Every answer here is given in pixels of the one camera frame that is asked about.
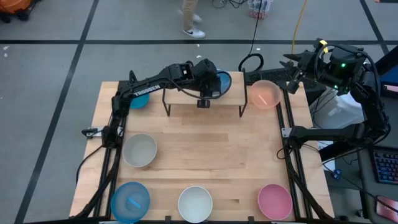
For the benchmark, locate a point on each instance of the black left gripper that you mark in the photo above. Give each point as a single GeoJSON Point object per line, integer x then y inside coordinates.
{"type": "Point", "coordinates": [205, 73]}

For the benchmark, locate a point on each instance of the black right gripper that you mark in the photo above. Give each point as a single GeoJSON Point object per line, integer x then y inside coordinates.
{"type": "Point", "coordinates": [306, 63]}

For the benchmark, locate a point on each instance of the dark blue bowl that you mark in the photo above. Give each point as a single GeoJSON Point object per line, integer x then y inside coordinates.
{"type": "Point", "coordinates": [226, 82]}

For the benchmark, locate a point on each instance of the teal bowl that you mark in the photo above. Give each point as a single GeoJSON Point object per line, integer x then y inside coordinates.
{"type": "Point", "coordinates": [140, 101]}

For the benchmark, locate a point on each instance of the light grey bowl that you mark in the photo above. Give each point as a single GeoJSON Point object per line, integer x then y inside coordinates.
{"type": "Point", "coordinates": [140, 151]}

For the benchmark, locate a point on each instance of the white speckled bowl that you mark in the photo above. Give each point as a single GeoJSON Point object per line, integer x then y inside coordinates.
{"type": "Point", "coordinates": [195, 203]}

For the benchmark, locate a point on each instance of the pink bowl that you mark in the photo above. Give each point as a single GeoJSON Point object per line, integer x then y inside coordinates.
{"type": "Point", "coordinates": [275, 202]}

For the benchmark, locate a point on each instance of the translucent blue bowl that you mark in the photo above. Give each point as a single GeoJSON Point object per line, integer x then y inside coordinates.
{"type": "Point", "coordinates": [124, 196]}

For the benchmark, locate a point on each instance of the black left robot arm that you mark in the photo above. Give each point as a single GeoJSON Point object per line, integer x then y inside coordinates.
{"type": "Point", "coordinates": [146, 88]}

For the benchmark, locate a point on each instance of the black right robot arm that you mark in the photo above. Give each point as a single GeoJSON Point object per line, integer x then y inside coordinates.
{"type": "Point", "coordinates": [326, 134]}

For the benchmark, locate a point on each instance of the wooden shelf with black legs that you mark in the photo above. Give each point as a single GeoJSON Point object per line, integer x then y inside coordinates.
{"type": "Point", "coordinates": [236, 96]}

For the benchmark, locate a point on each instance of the black keyboard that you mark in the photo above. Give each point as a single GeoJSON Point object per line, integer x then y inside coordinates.
{"type": "Point", "coordinates": [270, 76]}

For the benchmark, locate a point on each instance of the translucent orange bowl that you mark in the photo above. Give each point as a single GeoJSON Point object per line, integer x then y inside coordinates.
{"type": "Point", "coordinates": [270, 90]}

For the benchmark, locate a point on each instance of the clear plastic basket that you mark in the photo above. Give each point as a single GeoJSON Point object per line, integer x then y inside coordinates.
{"type": "Point", "coordinates": [259, 9]}

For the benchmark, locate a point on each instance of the white plastic bag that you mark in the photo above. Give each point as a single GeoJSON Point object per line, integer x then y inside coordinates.
{"type": "Point", "coordinates": [337, 110]}

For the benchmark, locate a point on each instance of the keyboard with blue lit keys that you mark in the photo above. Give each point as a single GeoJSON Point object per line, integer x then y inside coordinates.
{"type": "Point", "coordinates": [387, 166]}

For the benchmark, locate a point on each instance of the dark grey desk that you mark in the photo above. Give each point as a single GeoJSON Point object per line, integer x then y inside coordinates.
{"type": "Point", "coordinates": [367, 193]}

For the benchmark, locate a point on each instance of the pink phone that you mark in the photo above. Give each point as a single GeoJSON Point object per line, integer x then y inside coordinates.
{"type": "Point", "coordinates": [387, 208]}

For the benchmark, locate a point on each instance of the orange bag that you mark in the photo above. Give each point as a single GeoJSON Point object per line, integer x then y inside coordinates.
{"type": "Point", "coordinates": [14, 5]}

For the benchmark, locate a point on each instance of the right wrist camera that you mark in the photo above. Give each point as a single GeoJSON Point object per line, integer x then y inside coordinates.
{"type": "Point", "coordinates": [293, 86]}

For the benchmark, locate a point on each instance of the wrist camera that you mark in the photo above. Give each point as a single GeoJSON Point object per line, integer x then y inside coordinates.
{"type": "Point", "coordinates": [293, 86]}
{"type": "Point", "coordinates": [203, 103]}

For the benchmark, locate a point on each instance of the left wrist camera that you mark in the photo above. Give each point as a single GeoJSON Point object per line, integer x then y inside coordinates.
{"type": "Point", "coordinates": [203, 103]}

